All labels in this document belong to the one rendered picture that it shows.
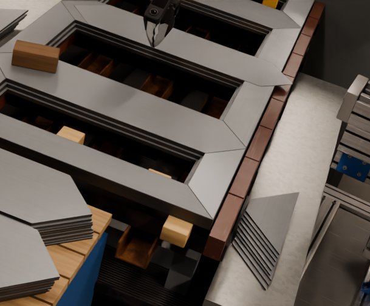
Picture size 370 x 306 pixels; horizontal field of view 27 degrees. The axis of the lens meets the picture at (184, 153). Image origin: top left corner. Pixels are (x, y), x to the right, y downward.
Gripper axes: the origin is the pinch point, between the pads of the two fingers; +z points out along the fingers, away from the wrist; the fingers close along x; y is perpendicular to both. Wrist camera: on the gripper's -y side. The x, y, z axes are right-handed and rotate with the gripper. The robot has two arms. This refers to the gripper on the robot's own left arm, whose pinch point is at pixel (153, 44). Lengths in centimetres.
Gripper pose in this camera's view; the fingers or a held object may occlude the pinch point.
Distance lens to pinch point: 225.1
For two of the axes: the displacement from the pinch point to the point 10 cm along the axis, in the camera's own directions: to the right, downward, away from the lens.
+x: -9.3, -3.5, 1.2
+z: -2.3, 8.0, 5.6
